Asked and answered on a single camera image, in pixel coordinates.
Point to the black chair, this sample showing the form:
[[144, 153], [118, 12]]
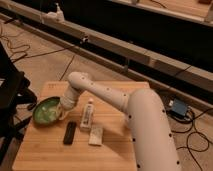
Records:
[[14, 90]]

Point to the white object on rail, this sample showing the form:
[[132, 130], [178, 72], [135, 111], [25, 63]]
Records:
[[58, 15]]

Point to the white tube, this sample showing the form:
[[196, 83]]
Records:
[[87, 115]]

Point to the green ceramic bowl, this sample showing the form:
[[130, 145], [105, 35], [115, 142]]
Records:
[[45, 113]]

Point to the white gripper tip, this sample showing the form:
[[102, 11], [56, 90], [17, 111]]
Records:
[[61, 113]]

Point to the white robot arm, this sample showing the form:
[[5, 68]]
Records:
[[154, 145]]

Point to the black remote control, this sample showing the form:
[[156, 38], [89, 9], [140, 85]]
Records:
[[69, 133]]

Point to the blue power box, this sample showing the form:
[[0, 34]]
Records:
[[178, 107]]

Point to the wooden table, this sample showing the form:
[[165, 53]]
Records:
[[43, 149]]

